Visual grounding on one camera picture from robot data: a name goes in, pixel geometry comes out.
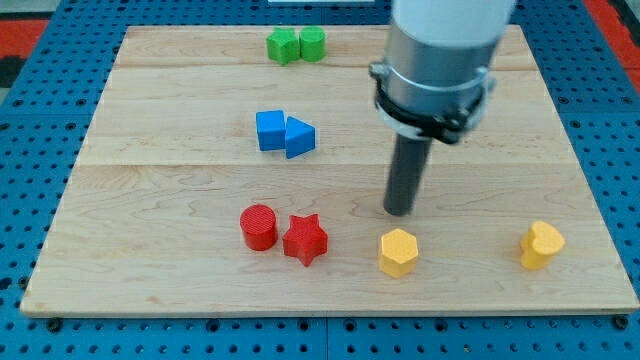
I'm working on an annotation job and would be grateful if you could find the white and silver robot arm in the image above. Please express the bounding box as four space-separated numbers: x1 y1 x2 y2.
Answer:
369 0 515 144

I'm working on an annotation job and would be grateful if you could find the blue triangle block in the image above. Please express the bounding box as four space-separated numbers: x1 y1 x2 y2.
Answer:
285 116 316 159

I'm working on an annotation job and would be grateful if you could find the red star block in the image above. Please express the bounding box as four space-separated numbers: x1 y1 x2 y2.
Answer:
282 214 328 267

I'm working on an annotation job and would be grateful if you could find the blue cube block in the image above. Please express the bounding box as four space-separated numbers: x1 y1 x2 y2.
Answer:
255 110 286 151

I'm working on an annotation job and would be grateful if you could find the red cylinder block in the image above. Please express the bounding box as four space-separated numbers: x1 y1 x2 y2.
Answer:
239 204 278 251

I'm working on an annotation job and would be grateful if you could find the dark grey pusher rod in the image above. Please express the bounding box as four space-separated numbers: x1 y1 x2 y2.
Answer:
383 135 432 216

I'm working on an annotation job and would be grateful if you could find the yellow hexagon block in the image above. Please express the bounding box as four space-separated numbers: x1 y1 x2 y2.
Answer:
378 228 419 278

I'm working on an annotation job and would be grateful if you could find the green star block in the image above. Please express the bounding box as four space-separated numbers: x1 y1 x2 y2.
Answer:
266 27 300 66

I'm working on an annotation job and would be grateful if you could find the green cylinder block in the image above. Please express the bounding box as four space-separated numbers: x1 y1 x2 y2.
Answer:
299 26 326 62

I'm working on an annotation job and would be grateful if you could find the light wooden board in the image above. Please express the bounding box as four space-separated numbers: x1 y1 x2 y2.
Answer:
20 25 639 318

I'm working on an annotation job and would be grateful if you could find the yellow heart block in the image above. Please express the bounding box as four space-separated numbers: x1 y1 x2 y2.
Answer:
520 221 566 270

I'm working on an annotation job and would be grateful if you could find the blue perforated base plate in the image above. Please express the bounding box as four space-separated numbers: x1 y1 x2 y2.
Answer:
1 0 639 359

